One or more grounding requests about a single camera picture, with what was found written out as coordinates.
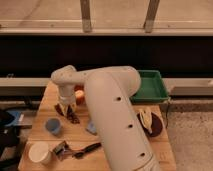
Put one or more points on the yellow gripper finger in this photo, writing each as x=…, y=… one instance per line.
x=73, y=107
x=63, y=108

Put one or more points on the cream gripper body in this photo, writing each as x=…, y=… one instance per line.
x=66, y=100

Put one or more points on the dark red grape bunch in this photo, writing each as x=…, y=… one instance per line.
x=72, y=117

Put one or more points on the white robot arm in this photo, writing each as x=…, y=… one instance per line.
x=107, y=95

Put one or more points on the small blue cup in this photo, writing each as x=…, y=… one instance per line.
x=53, y=126

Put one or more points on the white paper cup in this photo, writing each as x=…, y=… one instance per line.
x=39, y=152

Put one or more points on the orange-red bowl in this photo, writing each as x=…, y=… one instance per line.
x=79, y=88

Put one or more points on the pale round fruit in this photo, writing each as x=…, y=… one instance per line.
x=79, y=96

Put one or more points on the blue sponge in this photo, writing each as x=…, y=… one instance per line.
x=91, y=128

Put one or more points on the yellow corn cob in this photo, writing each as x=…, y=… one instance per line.
x=146, y=118

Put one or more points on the green plastic tray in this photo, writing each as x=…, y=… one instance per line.
x=152, y=89

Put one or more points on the black-handled kitchen tool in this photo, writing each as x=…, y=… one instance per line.
x=63, y=150

